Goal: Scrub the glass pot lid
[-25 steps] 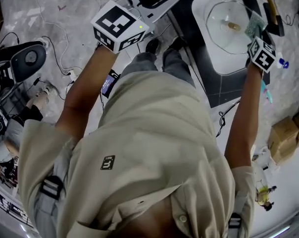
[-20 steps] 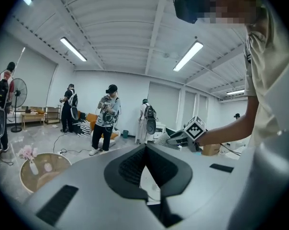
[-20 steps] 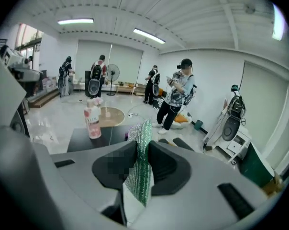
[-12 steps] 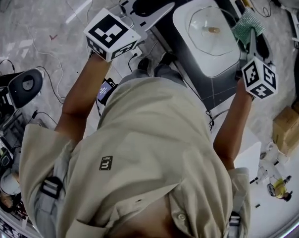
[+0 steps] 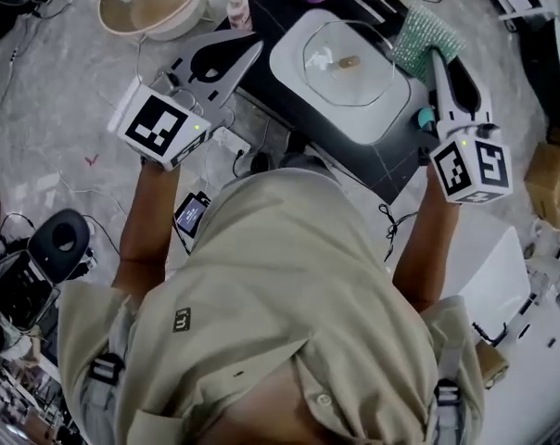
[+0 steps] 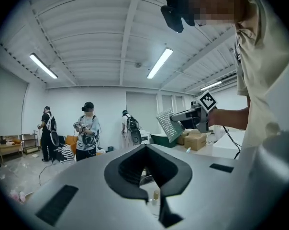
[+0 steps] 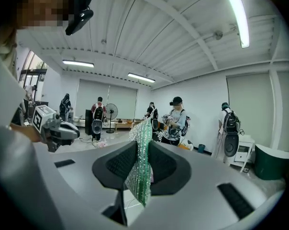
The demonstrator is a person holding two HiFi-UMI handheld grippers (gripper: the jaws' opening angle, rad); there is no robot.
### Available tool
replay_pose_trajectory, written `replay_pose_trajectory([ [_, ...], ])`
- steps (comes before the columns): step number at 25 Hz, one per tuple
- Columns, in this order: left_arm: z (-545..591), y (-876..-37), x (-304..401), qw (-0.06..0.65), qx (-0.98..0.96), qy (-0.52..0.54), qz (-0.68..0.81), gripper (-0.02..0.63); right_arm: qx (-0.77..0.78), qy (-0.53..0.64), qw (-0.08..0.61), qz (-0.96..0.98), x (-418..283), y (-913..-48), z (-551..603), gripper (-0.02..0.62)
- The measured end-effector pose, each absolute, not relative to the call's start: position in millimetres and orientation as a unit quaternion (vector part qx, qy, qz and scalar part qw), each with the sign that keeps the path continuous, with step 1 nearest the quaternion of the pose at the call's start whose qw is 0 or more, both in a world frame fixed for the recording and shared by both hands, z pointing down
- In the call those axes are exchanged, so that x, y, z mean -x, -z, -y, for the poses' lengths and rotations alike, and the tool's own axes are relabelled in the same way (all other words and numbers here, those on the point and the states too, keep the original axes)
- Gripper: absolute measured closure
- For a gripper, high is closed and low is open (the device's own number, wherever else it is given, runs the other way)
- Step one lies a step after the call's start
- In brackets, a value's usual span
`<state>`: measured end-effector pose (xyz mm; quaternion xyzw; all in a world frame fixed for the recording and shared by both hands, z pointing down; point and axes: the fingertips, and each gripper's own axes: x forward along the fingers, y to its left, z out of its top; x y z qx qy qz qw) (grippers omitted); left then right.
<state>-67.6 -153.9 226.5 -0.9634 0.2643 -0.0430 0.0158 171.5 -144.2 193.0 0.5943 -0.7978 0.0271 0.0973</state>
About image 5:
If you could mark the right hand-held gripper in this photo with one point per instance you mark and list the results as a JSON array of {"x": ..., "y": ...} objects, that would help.
[{"x": 479, "y": 169}]

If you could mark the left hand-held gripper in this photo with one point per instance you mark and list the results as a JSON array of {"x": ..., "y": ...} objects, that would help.
[{"x": 159, "y": 125}]

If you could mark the green scrubbing cloth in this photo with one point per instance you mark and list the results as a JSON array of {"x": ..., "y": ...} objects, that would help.
[{"x": 423, "y": 35}]

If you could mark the person's left forearm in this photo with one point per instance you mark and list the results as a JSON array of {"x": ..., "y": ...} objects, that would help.
[{"x": 148, "y": 211}]

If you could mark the person's right forearm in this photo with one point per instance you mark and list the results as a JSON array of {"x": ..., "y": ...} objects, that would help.
[{"x": 428, "y": 248}]

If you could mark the teal bottle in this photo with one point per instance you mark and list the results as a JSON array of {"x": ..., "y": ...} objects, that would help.
[{"x": 426, "y": 118}]

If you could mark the pink bottle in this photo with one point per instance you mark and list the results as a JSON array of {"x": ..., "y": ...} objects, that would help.
[{"x": 238, "y": 9}]

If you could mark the white power strip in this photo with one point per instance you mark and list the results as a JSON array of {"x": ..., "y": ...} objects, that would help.
[{"x": 229, "y": 139}]

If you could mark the white rounded tray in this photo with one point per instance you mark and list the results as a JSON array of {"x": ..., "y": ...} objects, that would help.
[{"x": 289, "y": 86}]

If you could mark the pink plastic basin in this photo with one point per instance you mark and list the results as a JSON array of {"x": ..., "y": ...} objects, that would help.
[{"x": 150, "y": 12}]

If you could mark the dark cabinet countertop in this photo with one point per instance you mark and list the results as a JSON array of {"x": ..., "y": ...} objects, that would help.
[{"x": 391, "y": 165}]

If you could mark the person's left black shoe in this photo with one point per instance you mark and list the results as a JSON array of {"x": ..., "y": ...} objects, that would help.
[{"x": 260, "y": 161}]

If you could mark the person's black shoe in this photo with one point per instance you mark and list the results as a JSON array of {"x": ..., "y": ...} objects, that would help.
[
  {"x": 298, "y": 143},
  {"x": 260, "y": 161}
]

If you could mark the person's right black shoe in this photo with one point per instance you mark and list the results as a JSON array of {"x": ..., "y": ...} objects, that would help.
[{"x": 298, "y": 143}]

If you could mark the large cardboard box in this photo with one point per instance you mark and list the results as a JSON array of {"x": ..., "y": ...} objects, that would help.
[{"x": 551, "y": 183}]

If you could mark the black flat item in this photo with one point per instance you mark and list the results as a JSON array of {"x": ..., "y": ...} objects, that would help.
[{"x": 382, "y": 5}]

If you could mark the small screen device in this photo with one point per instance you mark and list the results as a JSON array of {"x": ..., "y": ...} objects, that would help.
[{"x": 192, "y": 213}]

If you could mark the white box cabinet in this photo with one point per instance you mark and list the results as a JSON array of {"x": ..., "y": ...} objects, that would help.
[{"x": 498, "y": 281}]

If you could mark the open grey equipment case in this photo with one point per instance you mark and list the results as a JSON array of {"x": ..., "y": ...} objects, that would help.
[{"x": 57, "y": 244}]

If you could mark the person's beige shirt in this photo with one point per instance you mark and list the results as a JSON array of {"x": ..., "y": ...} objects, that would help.
[{"x": 271, "y": 295}]

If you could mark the small brown box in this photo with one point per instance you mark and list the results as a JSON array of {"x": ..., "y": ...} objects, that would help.
[{"x": 491, "y": 364}]

